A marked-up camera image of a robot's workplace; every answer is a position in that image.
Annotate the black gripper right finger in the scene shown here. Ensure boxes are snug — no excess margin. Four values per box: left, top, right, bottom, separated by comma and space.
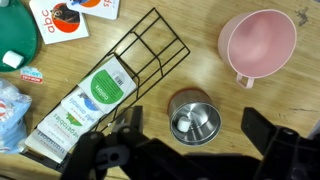
240, 107, 320, 180

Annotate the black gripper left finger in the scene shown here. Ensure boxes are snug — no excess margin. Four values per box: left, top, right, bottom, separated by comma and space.
59, 105, 151, 180

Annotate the silver steel bowl red base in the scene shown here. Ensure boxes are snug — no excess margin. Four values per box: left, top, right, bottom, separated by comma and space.
167, 87, 223, 147

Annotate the pink plastic cup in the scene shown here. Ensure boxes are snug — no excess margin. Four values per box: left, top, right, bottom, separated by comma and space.
217, 8, 298, 90

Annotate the vegetables booklet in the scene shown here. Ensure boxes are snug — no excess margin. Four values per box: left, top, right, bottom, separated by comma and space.
37, 105, 98, 146

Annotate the wild animals booklet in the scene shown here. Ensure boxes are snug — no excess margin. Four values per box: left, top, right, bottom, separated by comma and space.
60, 87, 104, 122

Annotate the transport booklet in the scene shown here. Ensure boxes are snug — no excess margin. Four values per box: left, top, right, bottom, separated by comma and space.
24, 128, 73, 164

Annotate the green colors booklet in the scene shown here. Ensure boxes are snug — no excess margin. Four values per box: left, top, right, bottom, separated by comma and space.
77, 55, 138, 115

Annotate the blue marshmallow bag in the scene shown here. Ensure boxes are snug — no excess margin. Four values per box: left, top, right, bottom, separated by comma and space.
0, 78, 33, 155

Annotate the abc board book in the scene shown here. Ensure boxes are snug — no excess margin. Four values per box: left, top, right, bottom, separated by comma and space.
28, 0, 90, 46

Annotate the green oval plate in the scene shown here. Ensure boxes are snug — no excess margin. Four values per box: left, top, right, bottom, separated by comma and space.
0, 0, 39, 73

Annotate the black wire rack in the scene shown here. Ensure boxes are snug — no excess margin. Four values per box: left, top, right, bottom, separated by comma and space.
19, 7, 191, 173

